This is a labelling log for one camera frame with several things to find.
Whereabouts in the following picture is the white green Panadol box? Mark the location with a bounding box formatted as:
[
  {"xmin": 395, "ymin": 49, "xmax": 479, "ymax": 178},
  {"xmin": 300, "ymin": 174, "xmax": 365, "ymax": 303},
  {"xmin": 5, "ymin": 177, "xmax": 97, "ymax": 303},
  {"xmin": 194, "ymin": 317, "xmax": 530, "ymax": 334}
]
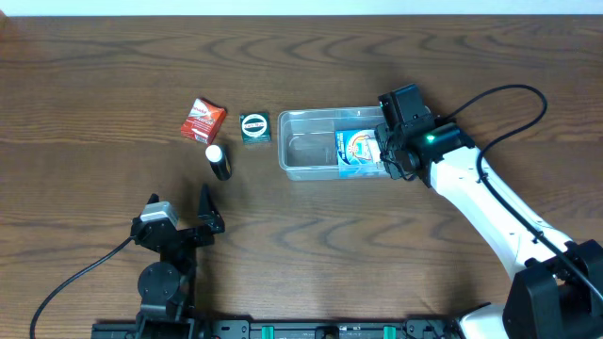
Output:
[{"xmin": 367, "ymin": 137, "xmax": 381, "ymax": 164}]

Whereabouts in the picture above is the blue Koolfever box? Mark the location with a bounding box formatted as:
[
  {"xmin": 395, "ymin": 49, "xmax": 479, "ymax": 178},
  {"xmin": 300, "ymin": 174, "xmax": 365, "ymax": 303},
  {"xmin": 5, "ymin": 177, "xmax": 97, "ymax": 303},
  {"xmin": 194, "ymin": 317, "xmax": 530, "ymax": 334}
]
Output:
[{"xmin": 335, "ymin": 129, "xmax": 387, "ymax": 179}]

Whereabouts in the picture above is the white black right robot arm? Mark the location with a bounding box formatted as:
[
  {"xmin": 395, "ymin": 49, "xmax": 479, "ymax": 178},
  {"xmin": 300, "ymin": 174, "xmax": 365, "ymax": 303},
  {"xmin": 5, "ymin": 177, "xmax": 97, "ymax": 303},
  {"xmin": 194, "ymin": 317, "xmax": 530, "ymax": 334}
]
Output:
[{"xmin": 375, "ymin": 122, "xmax": 602, "ymax": 338}]

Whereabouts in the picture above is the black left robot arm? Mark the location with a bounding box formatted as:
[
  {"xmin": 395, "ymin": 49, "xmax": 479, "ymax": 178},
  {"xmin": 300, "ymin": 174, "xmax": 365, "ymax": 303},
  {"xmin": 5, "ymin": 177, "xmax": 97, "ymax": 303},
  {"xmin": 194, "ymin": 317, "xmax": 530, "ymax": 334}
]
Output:
[{"xmin": 130, "ymin": 185, "xmax": 225, "ymax": 339}]

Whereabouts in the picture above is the clear plastic container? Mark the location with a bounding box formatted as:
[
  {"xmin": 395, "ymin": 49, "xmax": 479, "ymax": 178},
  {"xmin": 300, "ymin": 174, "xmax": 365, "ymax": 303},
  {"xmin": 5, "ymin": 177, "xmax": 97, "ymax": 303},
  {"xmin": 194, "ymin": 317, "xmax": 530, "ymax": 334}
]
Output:
[{"xmin": 278, "ymin": 106, "xmax": 385, "ymax": 181}]

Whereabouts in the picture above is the dark bottle white cap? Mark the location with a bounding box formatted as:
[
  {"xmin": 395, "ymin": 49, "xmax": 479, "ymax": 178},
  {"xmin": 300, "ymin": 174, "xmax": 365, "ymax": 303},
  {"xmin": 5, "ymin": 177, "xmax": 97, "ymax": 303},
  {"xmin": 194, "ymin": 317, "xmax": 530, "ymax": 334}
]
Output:
[{"xmin": 205, "ymin": 145, "xmax": 232, "ymax": 181}]

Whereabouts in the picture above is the red Panadol box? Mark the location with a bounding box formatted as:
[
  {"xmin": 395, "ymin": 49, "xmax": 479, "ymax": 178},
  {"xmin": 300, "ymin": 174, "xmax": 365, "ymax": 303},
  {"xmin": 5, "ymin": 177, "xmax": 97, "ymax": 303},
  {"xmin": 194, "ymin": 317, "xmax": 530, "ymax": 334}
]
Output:
[{"xmin": 180, "ymin": 98, "xmax": 227, "ymax": 145}]

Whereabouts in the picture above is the green Zam-Buk box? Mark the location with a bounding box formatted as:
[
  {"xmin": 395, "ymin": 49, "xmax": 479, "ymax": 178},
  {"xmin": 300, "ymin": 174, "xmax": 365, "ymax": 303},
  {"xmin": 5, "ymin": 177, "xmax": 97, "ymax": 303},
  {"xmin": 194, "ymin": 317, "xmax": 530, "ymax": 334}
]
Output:
[{"xmin": 239, "ymin": 112, "xmax": 271, "ymax": 144}]

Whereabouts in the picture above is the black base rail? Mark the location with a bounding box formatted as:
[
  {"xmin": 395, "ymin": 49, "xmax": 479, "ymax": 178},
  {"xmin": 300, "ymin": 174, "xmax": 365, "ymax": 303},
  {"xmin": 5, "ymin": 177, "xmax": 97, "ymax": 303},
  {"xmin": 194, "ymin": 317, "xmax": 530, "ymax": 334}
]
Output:
[{"xmin": 90, "ymin": 319, "xmax": 463, "ymax": 339}]

